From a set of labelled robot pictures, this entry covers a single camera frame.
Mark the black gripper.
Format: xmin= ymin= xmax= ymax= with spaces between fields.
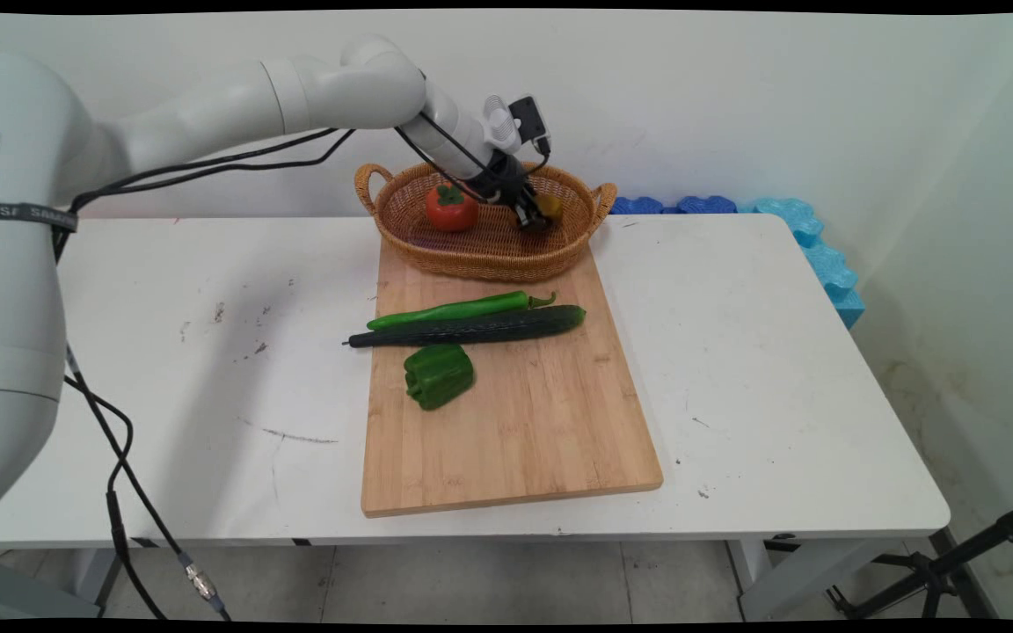
xmin=470 ymin=154 xmax=555 ymax=233

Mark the orange persimmon with green calyx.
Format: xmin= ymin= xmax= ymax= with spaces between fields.
xmin=425 ymin=183 xmax=480 ymax=234

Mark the dark green cucumber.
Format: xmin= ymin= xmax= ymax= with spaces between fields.
xmin=344 ymin=305 xmax=587 ymax=350

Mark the long green chili pepper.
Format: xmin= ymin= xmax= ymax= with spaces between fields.
xmin=367 ymin=290 xmax=558 ymax=332

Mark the green bell pepper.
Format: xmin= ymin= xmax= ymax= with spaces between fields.
xmin=404 ymin=344 xmax=476 ymax=411

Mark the bamboo cutting board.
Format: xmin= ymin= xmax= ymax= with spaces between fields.
xmin=361 ymin=237 xmax=665 ymax=519

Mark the light blue foam mat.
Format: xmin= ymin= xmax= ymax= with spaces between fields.
xmin=739 ymin=198 xmax=867 ymax=331

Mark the white table leg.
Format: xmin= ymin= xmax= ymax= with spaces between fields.
xmin=725 ymin=538 xmax=900 ymax=622
xmin=74 ymin=546 xmax=131 ymax=609

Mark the black tripod stand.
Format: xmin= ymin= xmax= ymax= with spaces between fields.
xmin=826 ymin=497 xmax=1013 ymax=621

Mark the woven wicker basket with handles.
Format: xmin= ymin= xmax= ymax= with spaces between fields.
xmin=354 ymin=159 xmax=619 ymax=284

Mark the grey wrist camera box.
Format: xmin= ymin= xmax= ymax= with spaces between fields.
xmin=507 ymin=95 xmax=554 ymax=156

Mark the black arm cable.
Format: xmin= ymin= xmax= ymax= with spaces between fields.
xmin=51 ymin=110 xmax=551 ymax=265

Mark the black cable with metal connector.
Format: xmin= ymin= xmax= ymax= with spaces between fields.
xmin=62 ymin=345 xmax=233 ymax=622

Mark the grey labelled cable strap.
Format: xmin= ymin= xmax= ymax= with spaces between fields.
xmin=0 ymin=201 xmax=79 ymax=235

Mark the grey base frame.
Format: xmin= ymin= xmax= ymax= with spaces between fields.
xmin=0 ymin=552 xmax=105 ymax=621

